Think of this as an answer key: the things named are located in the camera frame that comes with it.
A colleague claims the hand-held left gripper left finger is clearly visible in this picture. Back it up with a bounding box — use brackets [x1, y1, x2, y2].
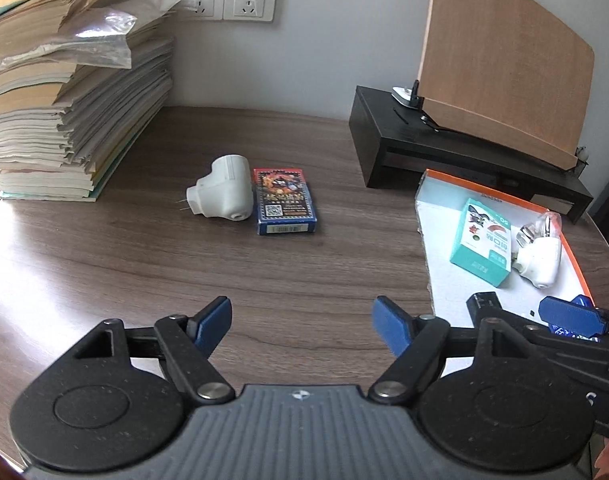
[72, 296, 236, 407]

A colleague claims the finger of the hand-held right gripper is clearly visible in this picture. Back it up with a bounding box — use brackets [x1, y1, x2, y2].
[539, 296, 609, 344]
[465, 291, 609, 362]

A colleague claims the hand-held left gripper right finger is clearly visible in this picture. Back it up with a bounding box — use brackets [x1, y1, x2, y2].
[367, 296, 531, 407]

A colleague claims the white plug-in repellent heater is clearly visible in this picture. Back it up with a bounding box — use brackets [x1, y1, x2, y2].
[177, 154, 254, 222]
[513, 236, 564, 290]

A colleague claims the white cardboard tray orange rim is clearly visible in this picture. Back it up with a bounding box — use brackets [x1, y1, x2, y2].
[415, 168, 598, 322]

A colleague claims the red blue playing card box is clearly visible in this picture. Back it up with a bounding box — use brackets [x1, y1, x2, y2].
[253, 167, 318, 236]

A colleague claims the teal bandage box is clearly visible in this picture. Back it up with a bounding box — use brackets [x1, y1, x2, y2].
[449, 197, 516, 287]

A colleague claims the black monitor riser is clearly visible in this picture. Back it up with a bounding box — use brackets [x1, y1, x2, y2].
[347, 84, 595, 224]

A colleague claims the stack of books and papers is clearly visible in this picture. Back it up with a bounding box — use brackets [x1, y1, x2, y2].
[0, 0, 196, 204]

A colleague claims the brown wooden board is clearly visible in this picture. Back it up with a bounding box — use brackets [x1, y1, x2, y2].
[416, 0, 596, 171]

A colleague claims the clear plastic sleeve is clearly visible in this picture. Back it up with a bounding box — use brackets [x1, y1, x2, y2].
[0, 0, 194, 70]

